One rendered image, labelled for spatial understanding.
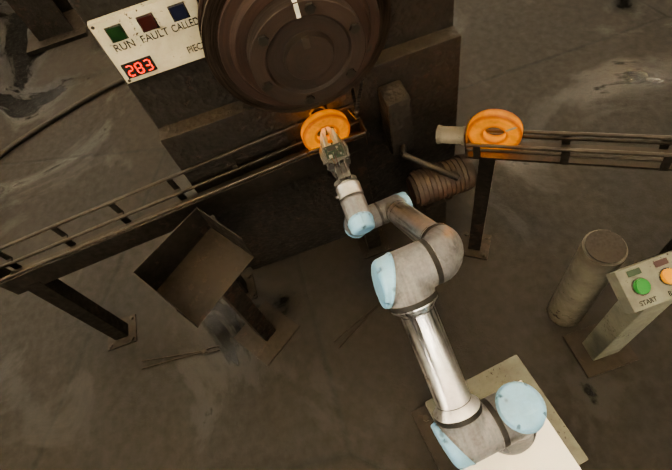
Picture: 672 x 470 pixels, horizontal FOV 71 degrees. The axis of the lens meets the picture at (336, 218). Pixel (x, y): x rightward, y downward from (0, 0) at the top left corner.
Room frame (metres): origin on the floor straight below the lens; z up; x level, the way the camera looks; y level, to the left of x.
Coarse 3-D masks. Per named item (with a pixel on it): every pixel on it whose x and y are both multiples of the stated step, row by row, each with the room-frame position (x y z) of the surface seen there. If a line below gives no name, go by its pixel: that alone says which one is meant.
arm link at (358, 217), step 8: (360, 192) 0.80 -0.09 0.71; (344, 200) 0.79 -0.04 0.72; (352, 200) 0.78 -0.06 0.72; (360, 200) 0.78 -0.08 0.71; (344, 208) 0.78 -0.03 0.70; (352, 208) 0.76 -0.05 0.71; (360, 208) 0.75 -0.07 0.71; (368, 208) 0.76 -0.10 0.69; (352, 216) 0.74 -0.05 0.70; (360, 216) 0.73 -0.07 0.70; (368, 216) 0.73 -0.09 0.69; (352, 224) 0.72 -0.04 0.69; (360, 224) 0.71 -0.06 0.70; (368, 224) 0.71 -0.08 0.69; (352, 232) 0.71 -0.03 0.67; (360, 232) 0.71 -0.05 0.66
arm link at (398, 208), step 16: (400, 192) 0.84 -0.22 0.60; (384, 208) 0.79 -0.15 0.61; (400, 208) 0.74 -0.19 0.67; (400, 224) 0.68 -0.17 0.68; (416, 224) 0.63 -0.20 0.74; (432, 224) 0.58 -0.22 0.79; (416, 240) 0.59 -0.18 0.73; (432, 240) 0.51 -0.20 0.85; (448, 240) 0.50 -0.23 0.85; (448, 256) 0.46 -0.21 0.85; (448, 272) 0.43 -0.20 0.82
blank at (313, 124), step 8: (320, 112) 1.06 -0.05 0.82; (328, 112) 1.05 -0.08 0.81; (336, 112) 1.06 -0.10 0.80; (312, 120) 1.05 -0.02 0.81; (320, 120) 1.04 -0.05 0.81; (328, 120) 1.04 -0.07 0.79; (336, 120) 1.04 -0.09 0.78; (344, 120) 1.04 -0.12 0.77; (304, 128) 1.05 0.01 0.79; (312, 128) 1.04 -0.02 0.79; (320, 128) 1.04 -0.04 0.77; (336, 128) 1.04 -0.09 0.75; (344, 128) 1.04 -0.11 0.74; (304, 136) 1.04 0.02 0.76; (312, 136) 1.04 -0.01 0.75; (328, 136) 1.06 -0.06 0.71; (344, 136) 1.04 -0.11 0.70; (304, 144) 1.04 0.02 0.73; (312, 144) 1.04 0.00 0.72
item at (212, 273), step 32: (192, 224) 0.91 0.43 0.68; (160, 256) 0.83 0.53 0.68; (192, 256) 0.85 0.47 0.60; (224, 256) 0.81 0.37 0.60; (160, 288) 0.78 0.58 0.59; (192, 288) 0.74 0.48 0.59; (224, 288) 0.71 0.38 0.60; (192, 320) 0.64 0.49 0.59; (256, 320) 0.76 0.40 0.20; (288, 320) 0.81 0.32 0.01; (256, 352) 0.72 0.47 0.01
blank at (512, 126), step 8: (480, 112) 0.91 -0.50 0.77; (488, 112) 0.89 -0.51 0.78; (496, 112) 0.87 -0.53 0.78; (504, 112) 0.87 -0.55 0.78; (472, 120) 0.90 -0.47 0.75; (480, 120) 0.88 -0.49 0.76; (488, 120) 0.87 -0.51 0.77; (496, 120) 0.86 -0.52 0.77; (504, 120) 0.85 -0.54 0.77; (512, 120) 0.84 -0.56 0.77; (520, 120) 0.85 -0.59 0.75; (472, 128) 0.89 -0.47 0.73; (480, 128) 0.88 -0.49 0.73; (504, 128) 0.84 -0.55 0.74; (512, 128) 0.83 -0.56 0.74; (520, 128) 0.82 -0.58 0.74; (472, 136) 0.89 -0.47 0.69; (480, 136) 0.88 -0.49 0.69; (488, 136) 0.88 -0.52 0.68; (496, 136) 0.88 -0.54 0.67; (504, 136) 0.85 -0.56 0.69; (512, 136) 0.83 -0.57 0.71; (520, 136) 0.82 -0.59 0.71; (504, 144) 0.84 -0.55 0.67; (512, 144) 0.83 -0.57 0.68
